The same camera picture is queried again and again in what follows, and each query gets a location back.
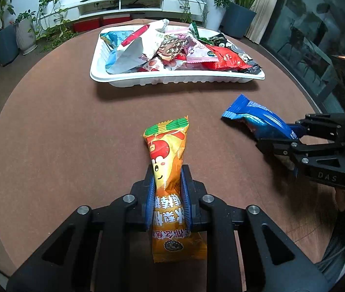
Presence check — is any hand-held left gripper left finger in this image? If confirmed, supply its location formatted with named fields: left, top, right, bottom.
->
left=6, top=164, right=156, bottom=292

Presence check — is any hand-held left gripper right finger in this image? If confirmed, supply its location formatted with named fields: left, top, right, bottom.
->
left=181, top=164, right=333, bottom=292

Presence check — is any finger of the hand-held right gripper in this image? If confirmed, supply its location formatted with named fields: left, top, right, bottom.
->
left=287, top=113, right=345, bottom=142
left=256, top=138, right=345, bottom=170

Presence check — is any dark blue snack packet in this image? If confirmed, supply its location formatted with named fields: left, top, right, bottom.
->
left=221, top=94, right=298, bottom=142

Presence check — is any orange snack packet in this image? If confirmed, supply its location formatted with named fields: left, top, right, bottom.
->
left=143, top=116, right=208, bottom=264

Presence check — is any black snack packet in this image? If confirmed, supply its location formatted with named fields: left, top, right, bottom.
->
left=209, top=35, right=263, bottom=74

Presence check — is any red snack packet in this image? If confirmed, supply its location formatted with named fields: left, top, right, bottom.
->
left=204, top=45, right=250, bottom=71

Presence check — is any white plastic tray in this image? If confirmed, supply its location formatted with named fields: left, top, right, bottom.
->
left=90, top=24, right=266, bottom=88

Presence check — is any pink snack packet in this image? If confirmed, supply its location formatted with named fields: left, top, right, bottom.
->
left=185, top=38, right=219, bottom=63

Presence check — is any white packet red fruit print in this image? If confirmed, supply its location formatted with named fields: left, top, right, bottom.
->
left=142, top=56, right=188, bottom=72
left=107, top=19, right=170, bottom=74

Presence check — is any green snack packet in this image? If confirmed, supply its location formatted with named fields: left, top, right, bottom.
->
left=189, top=23, right=222, bottom=45

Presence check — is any brown patterned snack packet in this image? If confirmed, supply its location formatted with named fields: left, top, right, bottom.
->
left=157, top=35, right=188, bottom=61

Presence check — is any light blue snack packet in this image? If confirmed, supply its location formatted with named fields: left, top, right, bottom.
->
left=100, top=30, right=135, bottom=69

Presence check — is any person's right forearm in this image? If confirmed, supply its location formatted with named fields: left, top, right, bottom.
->
left=316, top=199, right=345, bottom=283

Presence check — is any black patio chair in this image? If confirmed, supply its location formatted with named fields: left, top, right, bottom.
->
left=290, top=26, right=316, bottom=67

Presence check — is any beige curtain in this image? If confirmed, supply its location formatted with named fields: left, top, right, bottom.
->
left=246, top=0, right=292, bottom=45

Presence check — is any glass sliding door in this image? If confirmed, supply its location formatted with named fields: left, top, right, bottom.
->
left=261, top=0, right=345, bottom=116

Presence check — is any broad-leaf plant blue pot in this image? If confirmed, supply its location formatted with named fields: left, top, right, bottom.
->
left=220, top=0, right=292, bottom=40

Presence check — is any bushy plant white pot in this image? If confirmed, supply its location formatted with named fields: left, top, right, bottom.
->
left=201, top=0, right=232, bottom=32

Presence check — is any white television console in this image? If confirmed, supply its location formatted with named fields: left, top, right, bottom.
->
left=64, top=0, right=210, bottom=25

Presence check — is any red storage box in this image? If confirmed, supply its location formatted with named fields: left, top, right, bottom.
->
left=73, top=19, right=101, bottom=33
left=101, top=15, right=131, bottom=26

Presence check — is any black set-top box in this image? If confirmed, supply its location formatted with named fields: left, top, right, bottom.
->
left=121, top=2, right=161, bottom=9

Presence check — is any small plant white ribbed pot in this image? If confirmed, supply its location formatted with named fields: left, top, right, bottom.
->
left=13, top=9, right=38, bottom=56

